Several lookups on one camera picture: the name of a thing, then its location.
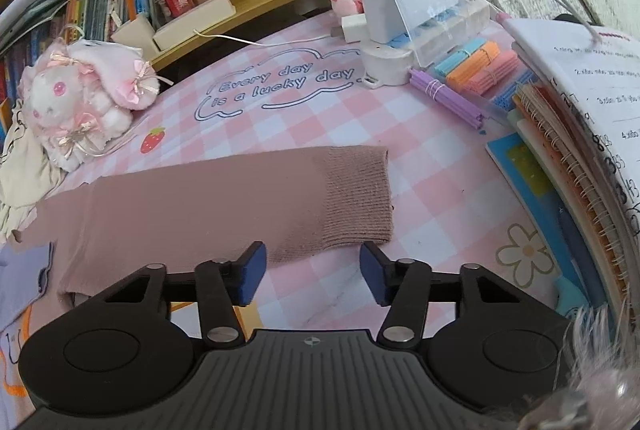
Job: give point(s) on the cream cloth garment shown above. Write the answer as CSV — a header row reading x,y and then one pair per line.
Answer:
x,y
26,174

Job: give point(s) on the purple counting stick bundle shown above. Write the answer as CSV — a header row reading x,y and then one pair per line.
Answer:
x,y
433,89

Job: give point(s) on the pink checkered table mat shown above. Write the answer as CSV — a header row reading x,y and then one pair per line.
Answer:
x,y
451,203

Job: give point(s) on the white power adapter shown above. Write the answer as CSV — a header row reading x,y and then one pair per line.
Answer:
x,y
384,21

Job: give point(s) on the purple and brown sweater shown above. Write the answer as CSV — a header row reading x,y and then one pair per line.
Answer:
x,y
300,203

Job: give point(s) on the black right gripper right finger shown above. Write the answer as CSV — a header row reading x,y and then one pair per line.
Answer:
x,y
401,285

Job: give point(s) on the stack of spiral notebooks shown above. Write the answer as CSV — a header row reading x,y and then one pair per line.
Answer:
x,y
595,71

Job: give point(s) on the clear plastic stick box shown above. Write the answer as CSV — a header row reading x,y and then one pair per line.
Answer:
x,y
454,41

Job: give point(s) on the white pink bunny plush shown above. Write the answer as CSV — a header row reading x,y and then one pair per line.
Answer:
x,y
80,99

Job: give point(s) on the blue book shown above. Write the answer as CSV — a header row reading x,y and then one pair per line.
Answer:
x,y
535,200

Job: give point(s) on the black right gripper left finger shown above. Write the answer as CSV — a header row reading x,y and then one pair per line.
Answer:
x,y
223,286

